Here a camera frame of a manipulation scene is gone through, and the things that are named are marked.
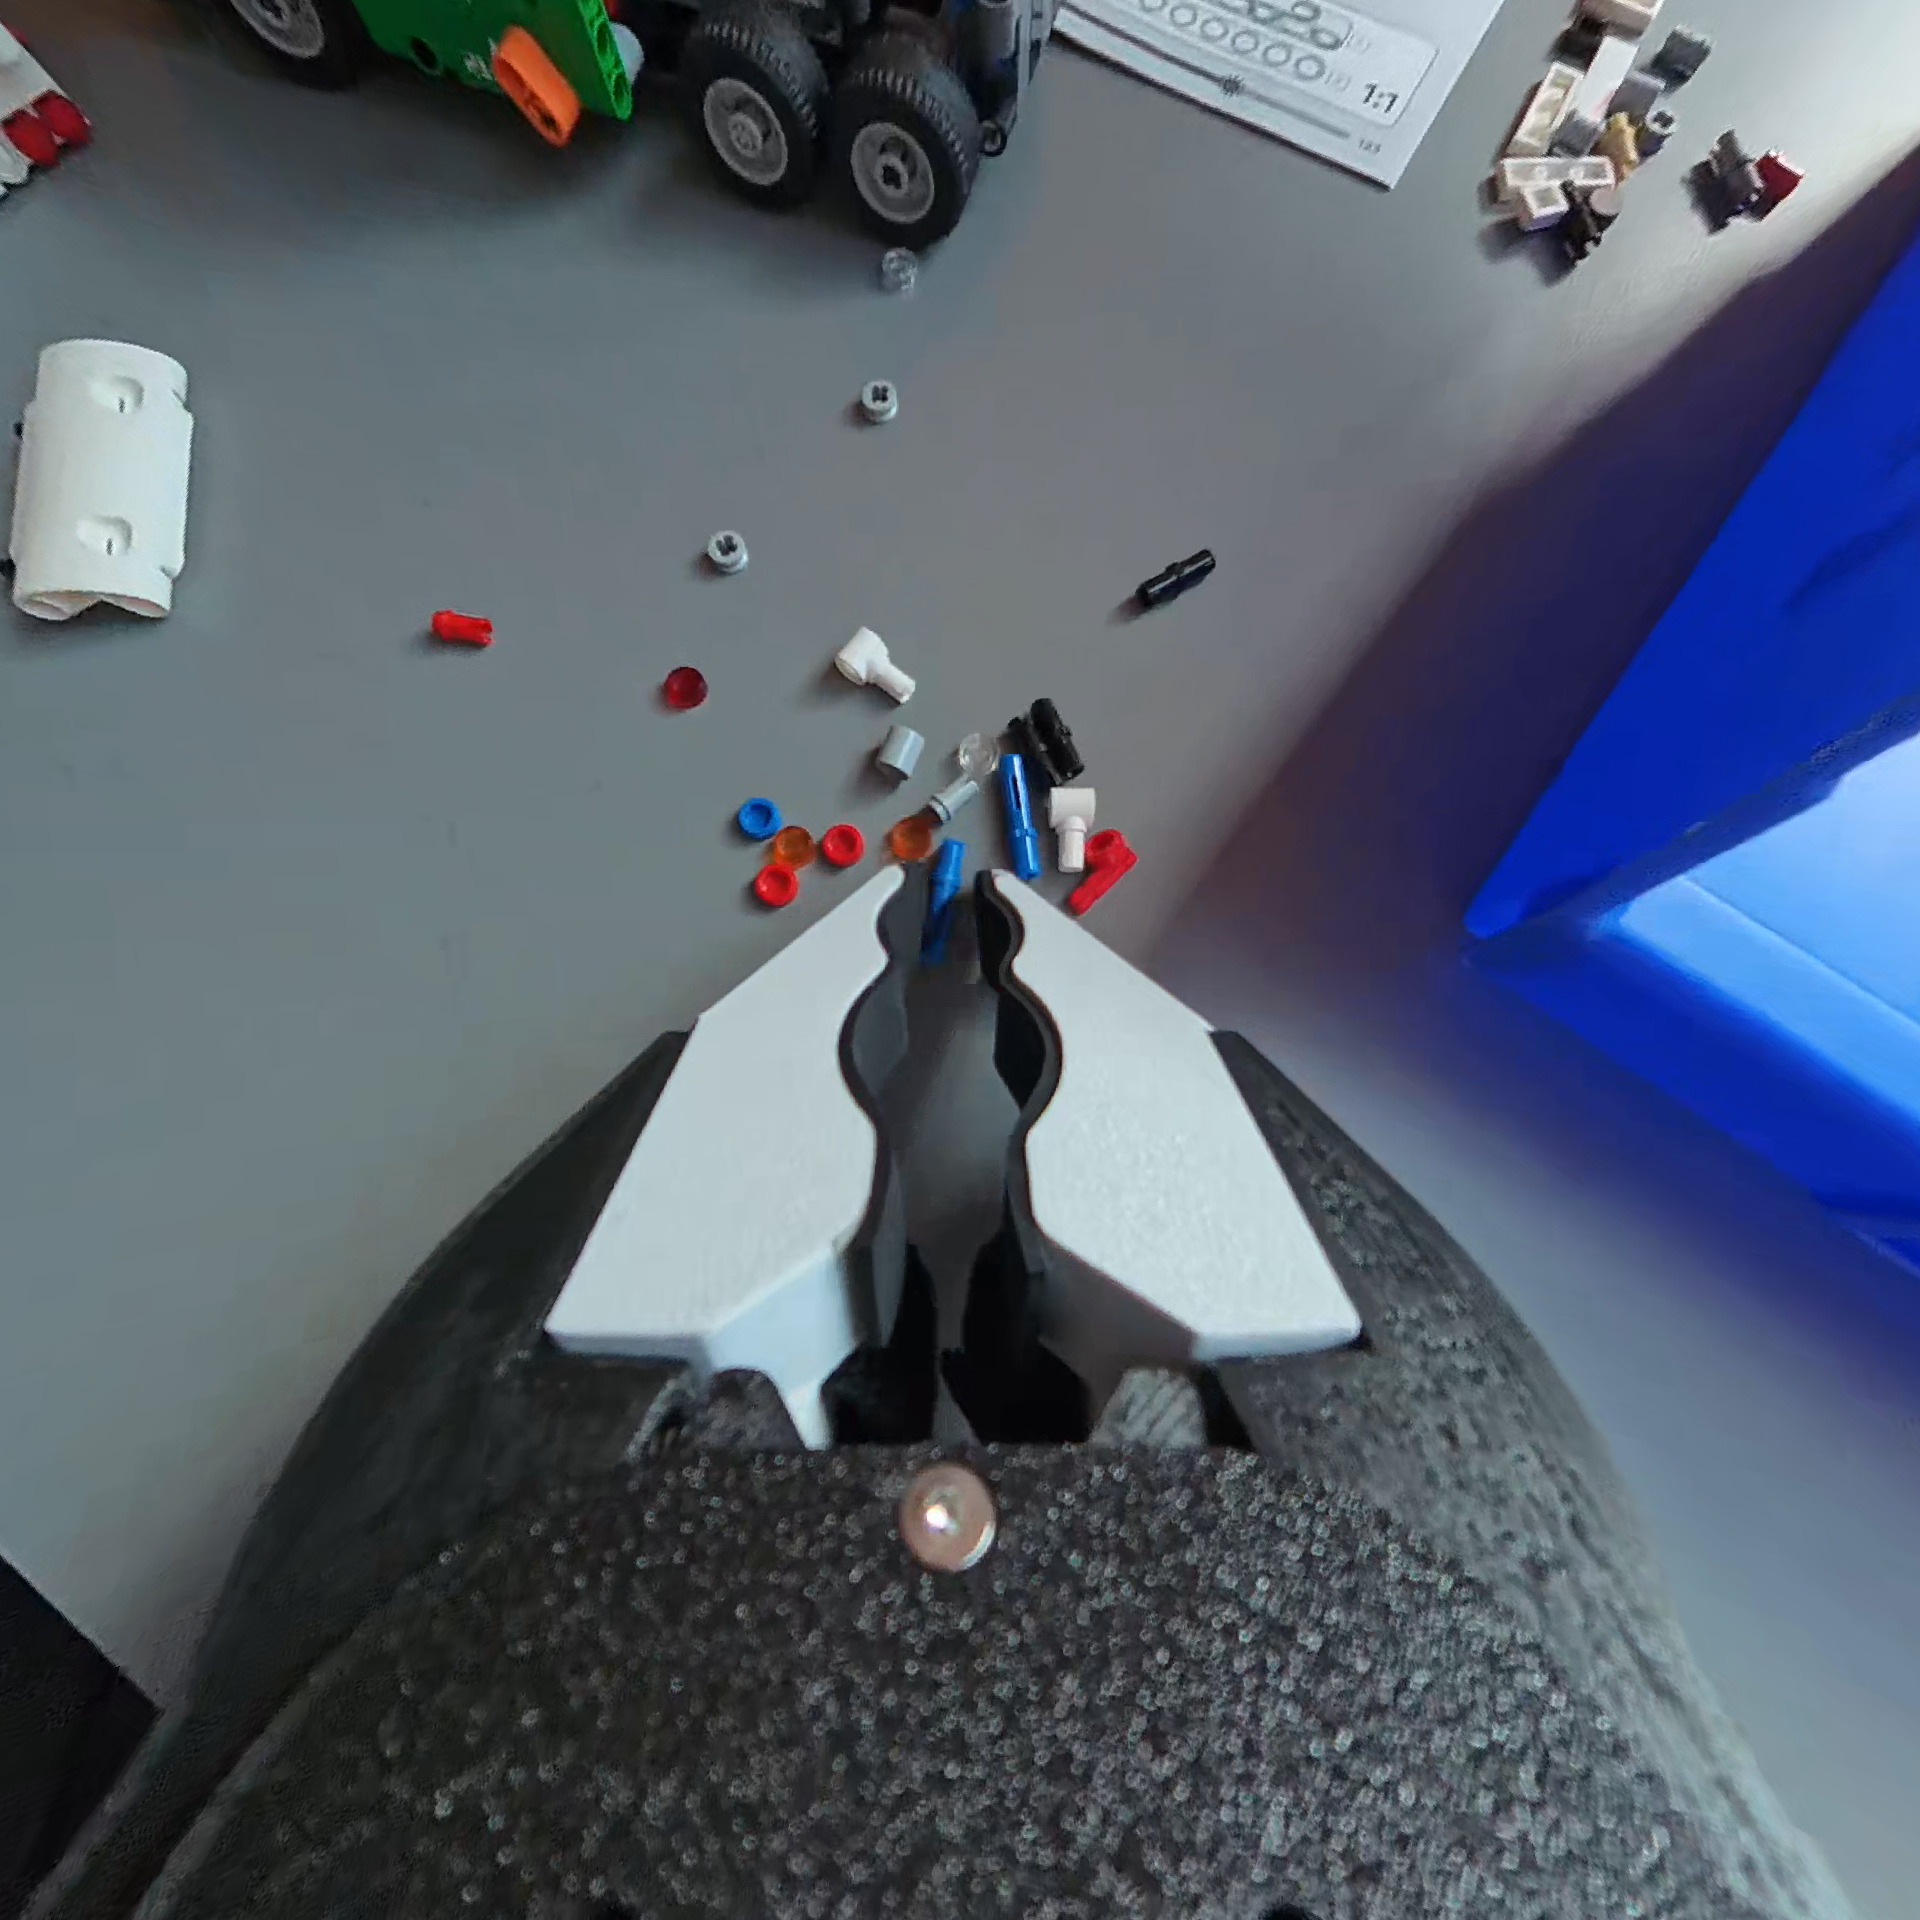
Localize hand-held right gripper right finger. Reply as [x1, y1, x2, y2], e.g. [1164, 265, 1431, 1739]
[974, 869, 1363, 1377]

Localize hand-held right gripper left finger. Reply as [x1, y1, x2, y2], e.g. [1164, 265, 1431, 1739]
[542, 864, 917, 1450]

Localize white curved lego panel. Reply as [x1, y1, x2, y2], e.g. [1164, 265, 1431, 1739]
[6, 337, 198, 624]

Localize white and green lego truck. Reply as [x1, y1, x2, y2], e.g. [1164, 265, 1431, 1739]
[222, 0, 1040, 251]

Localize pile of small lego pieces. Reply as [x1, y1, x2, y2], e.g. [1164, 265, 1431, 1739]
[1487, 0, 1714, 267]

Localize lego instruction booklet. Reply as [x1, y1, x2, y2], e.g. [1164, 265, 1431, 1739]
[1049, 0, 1507, 191]

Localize white lego container body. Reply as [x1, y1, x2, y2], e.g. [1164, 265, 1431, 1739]
[0, 20, 94, 197]

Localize blue plastic bin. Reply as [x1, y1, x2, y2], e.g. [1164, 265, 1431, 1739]
[1461, 275, 1920, 1279]

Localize dark grey lego bracket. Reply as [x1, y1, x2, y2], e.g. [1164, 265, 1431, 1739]
[1689, 130, 1766, 227]

